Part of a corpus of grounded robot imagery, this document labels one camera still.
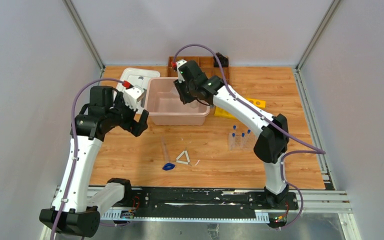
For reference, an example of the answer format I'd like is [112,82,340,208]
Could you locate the blue capped tube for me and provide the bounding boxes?
[231,125,237,139]
[239,132,246,149]
[245,129,251,146]
[229,132,236,151]

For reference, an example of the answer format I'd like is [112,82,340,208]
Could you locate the white clay triangle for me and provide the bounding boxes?
[175,150,191,165]

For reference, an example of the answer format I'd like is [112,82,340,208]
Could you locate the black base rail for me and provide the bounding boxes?
[100,186,300,221]

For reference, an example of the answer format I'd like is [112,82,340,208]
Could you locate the black object behind tray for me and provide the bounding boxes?
[213,52,229,68]

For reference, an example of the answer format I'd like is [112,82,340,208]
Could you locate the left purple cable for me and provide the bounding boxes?
[48,78,132,240]

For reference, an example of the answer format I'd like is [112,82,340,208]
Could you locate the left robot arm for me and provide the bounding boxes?
[39,85,149,239]

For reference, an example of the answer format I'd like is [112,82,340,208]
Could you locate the white plastic lid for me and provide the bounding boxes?
[120,67,161,115]

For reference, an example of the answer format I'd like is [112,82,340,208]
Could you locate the glass funnel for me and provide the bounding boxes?
[188,100,200,111]

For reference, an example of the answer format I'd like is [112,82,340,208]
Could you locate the yellow test tube rack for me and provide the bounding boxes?
[214,98,266,119]

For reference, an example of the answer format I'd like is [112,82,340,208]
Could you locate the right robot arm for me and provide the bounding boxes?
[172,59,289,209]

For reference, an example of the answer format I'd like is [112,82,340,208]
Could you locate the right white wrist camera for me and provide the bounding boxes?
[171,59,187,83]

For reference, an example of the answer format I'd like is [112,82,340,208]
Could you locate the blue round cap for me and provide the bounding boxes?
[162,162,176,171]

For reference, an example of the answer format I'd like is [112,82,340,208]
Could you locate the pink plastic bin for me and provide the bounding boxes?
[144,77,210,126]

